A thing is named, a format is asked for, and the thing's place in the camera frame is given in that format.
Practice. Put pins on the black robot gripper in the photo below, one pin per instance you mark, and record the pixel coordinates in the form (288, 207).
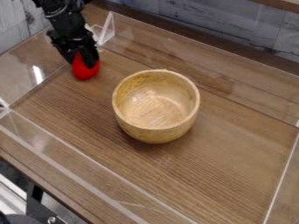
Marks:
(70, 35)

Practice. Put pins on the red plush fruit green stem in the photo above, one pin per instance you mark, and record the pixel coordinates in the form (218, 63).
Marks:
(84, 72)

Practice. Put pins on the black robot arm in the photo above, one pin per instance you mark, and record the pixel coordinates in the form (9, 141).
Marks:
(61, 5)

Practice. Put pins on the light wooden bowl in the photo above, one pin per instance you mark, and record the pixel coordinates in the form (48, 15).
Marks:
(157, 104)

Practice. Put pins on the clear acrylic tray walls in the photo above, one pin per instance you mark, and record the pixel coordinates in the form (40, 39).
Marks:
(230, 172)

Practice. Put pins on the black metal table frame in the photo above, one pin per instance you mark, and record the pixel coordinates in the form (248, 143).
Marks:
(46, 209)

